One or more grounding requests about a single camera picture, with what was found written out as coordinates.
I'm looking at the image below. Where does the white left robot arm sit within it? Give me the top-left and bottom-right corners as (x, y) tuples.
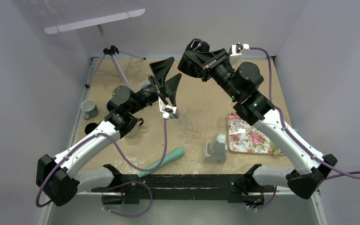
(36, 57), (181, 206)

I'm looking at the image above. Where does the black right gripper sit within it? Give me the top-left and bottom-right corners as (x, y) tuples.
(184, 49), (241, 101)

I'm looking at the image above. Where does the aluminium frame rail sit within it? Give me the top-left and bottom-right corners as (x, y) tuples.
(37, 173), (328, 225)

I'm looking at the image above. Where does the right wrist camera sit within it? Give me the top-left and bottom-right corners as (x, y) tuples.
(228, 43), (250, 65)

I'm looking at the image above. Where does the brown small mug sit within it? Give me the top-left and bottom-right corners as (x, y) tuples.
(84, 122), (98, 135)

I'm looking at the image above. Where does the overhead light panel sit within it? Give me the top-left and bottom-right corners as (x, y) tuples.
(12, 0), (145, 34)

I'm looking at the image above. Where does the cream mug black handle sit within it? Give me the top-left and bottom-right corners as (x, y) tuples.
(125, 118), (144, 138)

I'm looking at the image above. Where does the grey charging dock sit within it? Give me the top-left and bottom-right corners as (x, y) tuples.
(202, 134), (228, 164)

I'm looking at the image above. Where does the floral tray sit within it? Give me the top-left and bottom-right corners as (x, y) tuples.
(227, 113), (275, 155)

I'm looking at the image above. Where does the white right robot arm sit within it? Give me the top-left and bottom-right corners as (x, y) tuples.
(184, 49), (337, 199)

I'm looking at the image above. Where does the camera tripod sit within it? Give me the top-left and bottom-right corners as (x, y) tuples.
(85, 24), (146, 90)

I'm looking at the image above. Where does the green cup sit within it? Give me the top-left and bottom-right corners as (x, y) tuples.
(270, 141), (282, 156)

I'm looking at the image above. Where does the black mounting base rail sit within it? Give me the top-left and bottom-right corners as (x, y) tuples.
(91, 172), (274, 205)

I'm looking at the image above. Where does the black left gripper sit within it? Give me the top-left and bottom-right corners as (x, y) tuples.
(127, 57), (181, 115)

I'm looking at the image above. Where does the dark blue mug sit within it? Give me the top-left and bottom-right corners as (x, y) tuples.
(106, 101), (112, 112)

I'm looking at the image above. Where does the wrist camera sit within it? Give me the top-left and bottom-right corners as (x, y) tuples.
(228, 43), (250, 65)
(158, 97), (180, 120)

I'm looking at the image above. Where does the grey mug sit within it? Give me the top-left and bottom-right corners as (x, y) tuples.
(81, 99), (99, 120)

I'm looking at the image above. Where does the white footed mug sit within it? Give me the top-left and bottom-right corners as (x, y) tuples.
(139, 82), (150, 90)

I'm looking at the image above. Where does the teal handheld massager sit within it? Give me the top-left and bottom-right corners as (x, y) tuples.
(137, 147), (185, 178)

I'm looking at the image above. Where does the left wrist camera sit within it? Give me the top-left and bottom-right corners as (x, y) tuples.
(158, 97), (180, 120)

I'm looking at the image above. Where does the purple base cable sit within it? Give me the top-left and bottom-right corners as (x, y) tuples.
(101, 181), (153, 218)

